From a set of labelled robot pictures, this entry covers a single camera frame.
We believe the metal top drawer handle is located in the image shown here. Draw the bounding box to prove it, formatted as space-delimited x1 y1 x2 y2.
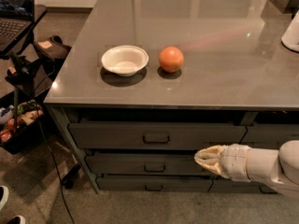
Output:
142 133 170 145

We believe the grey drawer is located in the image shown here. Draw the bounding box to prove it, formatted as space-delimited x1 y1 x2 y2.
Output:
96 175 212 192
68 122 246 150
85 153 212 175
242 124 299 149
209 179 277 194

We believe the black floor cable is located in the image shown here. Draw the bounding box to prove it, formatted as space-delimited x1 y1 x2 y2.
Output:
36 119 77 224

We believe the grey right bottom drawer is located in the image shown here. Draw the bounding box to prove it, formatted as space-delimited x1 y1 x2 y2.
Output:
209 179 277 194

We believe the black white shoe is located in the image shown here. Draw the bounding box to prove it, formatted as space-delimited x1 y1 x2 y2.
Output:
7 216 26 224
0 186 9 210

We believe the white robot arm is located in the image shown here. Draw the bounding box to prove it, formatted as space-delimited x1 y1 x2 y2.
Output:
194 74 299 198

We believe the black white left shoe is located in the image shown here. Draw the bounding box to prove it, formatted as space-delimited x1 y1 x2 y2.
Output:
0 186 9 210

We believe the orange ball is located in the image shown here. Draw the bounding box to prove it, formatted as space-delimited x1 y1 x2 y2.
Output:
159 47 184 73

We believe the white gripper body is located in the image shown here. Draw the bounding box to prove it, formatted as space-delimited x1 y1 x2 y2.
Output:
220 144 250 182

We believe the black laptop stand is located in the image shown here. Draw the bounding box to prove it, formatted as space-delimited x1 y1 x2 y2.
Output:
0 4 57 133

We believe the black bin of snacks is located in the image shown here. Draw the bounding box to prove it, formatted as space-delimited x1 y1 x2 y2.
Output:
0 100 44 154

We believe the white bowl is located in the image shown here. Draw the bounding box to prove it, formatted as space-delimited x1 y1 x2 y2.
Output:
101 45 149 77

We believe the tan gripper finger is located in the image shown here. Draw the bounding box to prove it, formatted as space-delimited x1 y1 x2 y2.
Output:
195 145 226 161
195 159 229 178

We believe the grey top drawer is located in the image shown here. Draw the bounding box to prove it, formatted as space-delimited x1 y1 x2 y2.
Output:
68 122 246 150

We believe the grey middle drawer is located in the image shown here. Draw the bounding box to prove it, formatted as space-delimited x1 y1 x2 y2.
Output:
85 153 212 175

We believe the black white right shoe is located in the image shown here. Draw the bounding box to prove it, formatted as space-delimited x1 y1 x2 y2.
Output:
7 216 26 224

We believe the black laptop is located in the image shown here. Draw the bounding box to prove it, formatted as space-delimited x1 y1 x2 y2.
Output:
0 0 35 53

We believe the grey right upper drawer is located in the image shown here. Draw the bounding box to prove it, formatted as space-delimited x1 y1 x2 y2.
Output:
242 124 299 149

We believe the black bag with label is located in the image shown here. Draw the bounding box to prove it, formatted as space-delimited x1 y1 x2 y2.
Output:
33 35 71 65

